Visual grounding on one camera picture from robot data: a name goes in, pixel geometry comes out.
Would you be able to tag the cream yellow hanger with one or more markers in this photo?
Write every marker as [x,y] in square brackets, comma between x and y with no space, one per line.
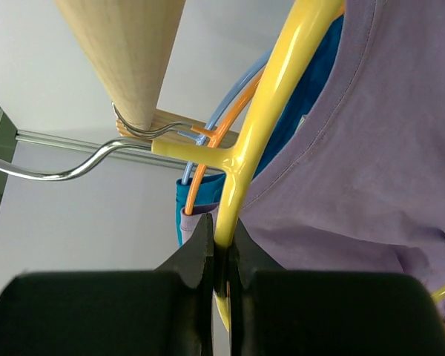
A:
[259,130]

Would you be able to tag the light blue hanger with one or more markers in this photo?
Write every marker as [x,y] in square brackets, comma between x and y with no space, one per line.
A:
[199,138]

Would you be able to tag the lilac t shirt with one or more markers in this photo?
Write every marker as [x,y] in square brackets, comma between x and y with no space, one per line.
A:
[356,148]

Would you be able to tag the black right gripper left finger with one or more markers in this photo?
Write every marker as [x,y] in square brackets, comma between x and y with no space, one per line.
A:
[166,311]

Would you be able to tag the blue t shirt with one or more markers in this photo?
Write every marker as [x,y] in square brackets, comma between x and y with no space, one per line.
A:
[300,103]

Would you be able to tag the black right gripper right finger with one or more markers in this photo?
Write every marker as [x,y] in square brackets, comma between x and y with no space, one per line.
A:
[275,311]

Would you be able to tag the wooden clothes rack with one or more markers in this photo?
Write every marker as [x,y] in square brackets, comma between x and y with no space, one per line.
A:
[129,45]

